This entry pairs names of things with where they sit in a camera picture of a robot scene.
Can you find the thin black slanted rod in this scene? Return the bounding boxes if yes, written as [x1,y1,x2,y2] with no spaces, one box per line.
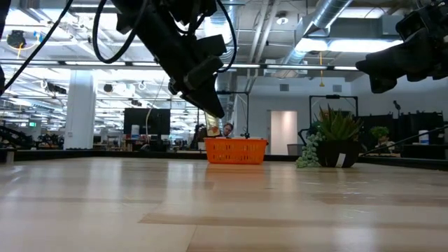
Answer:
[360,125,448,157]

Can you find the trailing green bead plant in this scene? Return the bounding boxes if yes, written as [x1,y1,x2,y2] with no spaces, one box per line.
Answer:
[295,132,323,169]

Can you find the spiky green succulent plant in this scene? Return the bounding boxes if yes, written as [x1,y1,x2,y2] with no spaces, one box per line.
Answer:
[314,104,364,143]

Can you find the yellow hanging cord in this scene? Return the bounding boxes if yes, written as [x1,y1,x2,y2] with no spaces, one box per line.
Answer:
[317,51,326,88]

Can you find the large yellow bottle red pills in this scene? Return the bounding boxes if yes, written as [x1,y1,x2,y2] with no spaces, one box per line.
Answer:
[204,111,222,138]

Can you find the black table edge rail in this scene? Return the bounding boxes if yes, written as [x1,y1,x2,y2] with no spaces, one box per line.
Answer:
[0,148,448,172]

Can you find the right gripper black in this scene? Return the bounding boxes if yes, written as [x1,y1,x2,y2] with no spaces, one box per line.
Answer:
[355,0,448,95]

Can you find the black office partitions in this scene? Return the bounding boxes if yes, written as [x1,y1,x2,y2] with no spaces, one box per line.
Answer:
[358,111,445,145]

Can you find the black looped gripper cable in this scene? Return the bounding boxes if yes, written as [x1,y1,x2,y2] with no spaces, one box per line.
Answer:
[92,0,150,65]

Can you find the white door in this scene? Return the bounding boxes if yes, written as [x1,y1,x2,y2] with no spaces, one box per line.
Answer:
[270,110,299,155]

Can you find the black rig frame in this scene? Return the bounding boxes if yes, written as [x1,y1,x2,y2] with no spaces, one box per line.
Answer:
[308,94,359,141]
[196,90,251,139]

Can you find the curved black gripper cable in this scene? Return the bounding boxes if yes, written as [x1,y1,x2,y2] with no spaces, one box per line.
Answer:
[216,0,238,74]

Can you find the long black arm cable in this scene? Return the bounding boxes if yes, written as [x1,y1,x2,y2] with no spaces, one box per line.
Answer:
[1,0,74,90]

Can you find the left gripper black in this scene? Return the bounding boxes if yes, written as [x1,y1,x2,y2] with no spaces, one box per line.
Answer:
[138,5,229,119]

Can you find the small green potted plant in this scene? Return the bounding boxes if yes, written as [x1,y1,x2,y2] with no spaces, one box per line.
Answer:
[370,125,391,139]

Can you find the black monitor screen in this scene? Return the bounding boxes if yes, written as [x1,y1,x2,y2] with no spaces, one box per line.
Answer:
[123,107,172,136]

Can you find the black ceiling camera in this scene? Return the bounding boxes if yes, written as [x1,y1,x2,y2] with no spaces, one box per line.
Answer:
[6,29,28,49]

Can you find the orange plastic basket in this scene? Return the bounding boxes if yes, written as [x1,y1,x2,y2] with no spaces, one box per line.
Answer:
[204,136,269,165]

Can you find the black plant pot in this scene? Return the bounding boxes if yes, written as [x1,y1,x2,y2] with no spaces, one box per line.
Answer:
[316,139,360,169]

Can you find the slanted silver air duct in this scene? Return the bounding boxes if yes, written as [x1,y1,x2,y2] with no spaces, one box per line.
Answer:
[279,0,353,66]

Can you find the overhead light bar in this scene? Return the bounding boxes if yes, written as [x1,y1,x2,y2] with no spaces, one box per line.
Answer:
[0,59,360,72]

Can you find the white square pillar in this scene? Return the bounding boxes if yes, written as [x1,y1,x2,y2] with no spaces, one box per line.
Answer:
[63,69,97,151]

